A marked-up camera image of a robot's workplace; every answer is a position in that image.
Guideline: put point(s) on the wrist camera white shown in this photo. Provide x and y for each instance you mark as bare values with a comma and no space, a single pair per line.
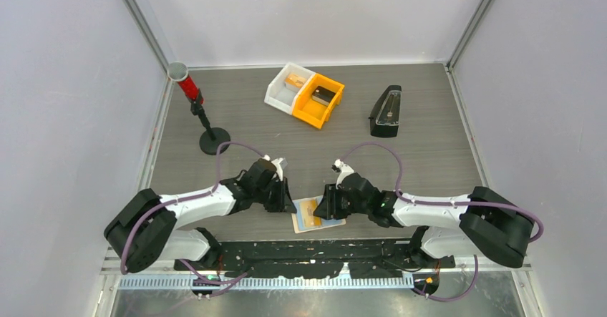
342,169
279,163

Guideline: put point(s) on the black metronome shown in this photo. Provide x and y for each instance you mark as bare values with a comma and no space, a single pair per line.
384,117

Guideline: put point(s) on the red microphone on stand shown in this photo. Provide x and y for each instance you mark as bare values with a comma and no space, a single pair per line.
214,140

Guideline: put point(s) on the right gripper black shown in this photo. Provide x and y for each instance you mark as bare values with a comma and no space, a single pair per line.
328,208

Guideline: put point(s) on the gold card stack in bin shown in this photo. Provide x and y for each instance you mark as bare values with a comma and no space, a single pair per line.
294,82

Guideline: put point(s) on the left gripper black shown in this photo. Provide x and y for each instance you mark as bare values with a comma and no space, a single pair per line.
284,202

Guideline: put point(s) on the beige card holder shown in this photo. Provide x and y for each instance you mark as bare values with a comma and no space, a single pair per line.
325,223

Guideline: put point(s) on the black card stack in bin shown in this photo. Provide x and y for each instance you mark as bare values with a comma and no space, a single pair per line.
323,95

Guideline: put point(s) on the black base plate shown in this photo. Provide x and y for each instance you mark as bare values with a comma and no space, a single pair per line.
316,259

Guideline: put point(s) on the white plastic bin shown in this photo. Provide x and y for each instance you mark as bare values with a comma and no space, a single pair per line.
281,98

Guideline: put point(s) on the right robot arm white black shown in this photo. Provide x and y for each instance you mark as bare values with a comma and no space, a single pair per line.
444,226

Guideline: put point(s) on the perforated metal rail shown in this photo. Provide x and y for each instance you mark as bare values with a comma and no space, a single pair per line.
190,281

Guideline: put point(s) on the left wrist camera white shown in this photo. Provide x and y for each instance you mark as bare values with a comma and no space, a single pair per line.
279,163

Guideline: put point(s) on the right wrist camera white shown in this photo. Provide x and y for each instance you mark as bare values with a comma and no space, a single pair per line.
342,169

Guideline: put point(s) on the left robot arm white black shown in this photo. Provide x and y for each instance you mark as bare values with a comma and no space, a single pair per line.
150,227

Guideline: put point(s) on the yellow plastic bin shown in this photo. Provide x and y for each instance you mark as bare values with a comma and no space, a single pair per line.
311,112

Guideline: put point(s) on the gold credit card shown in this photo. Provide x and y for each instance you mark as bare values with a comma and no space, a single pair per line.
304,217

